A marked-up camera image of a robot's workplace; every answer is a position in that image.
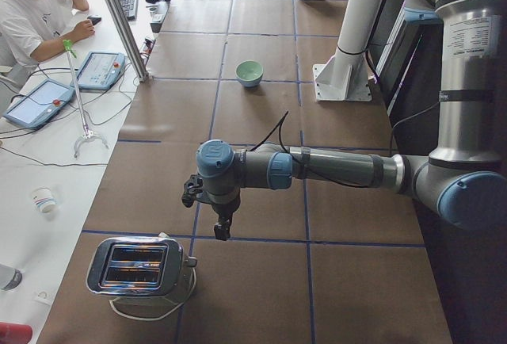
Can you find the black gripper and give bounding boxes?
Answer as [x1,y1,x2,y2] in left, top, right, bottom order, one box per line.
[181,174,241,240]

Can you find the green bowl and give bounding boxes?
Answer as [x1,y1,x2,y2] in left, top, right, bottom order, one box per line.
[235,60,264,74]

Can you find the blue bowl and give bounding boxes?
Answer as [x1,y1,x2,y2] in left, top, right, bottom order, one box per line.
[236,72,263,88]

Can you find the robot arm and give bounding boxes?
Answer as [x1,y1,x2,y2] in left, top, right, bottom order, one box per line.
[181,0,506,240]

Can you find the silver toaster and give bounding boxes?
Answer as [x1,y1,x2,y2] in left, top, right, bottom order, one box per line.
[86,234,197,306]

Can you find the paper cup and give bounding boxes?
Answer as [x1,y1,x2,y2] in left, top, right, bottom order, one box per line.
[31,187,56,213]

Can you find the far teach pendant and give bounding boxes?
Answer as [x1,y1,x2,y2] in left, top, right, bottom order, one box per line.
[76,52,126,93]

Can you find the teach pendant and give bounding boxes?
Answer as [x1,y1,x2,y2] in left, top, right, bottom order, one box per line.
[3,78,74,129]
[76,52,126,93]

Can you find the near teach pendant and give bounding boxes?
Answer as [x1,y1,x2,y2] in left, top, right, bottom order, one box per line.
[3,78,74,129]

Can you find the grey bottle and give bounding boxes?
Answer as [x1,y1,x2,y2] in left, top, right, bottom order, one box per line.
[0,264,23,291]

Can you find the reacher grabber tool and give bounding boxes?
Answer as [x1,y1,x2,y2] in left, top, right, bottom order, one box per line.
[63,39,109,159]

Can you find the black computer mouse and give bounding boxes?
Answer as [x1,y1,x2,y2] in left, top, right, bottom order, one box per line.
[87,15,102,25]

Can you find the black keyboard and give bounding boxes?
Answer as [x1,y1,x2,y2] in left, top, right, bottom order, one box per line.
[119,0,139,21]

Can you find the red can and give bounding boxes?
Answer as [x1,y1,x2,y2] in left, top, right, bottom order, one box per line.
[0,322,32,344]

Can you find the person in white shirt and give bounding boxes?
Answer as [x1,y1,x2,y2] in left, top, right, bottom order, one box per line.
[1,0,95,69]

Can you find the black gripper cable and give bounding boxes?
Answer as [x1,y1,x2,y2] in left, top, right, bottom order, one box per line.
[249,110,441,189]

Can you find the white toaster cable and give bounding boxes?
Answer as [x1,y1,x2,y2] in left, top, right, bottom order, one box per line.
[109,270,198,322]

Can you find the aluminium frame post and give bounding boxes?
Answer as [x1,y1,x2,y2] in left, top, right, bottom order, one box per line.
[105,0,149,83]

